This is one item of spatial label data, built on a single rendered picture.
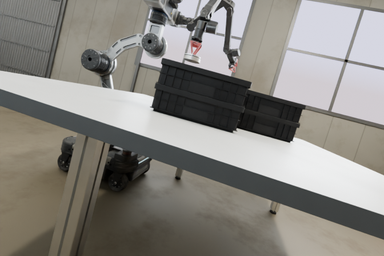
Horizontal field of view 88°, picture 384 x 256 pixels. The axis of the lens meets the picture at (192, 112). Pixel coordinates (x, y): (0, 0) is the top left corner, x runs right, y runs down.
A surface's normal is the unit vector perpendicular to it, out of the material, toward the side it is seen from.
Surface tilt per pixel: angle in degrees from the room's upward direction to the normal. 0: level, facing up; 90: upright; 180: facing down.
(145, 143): 90
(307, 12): 90
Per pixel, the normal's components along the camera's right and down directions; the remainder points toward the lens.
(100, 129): -0.19, 0.01
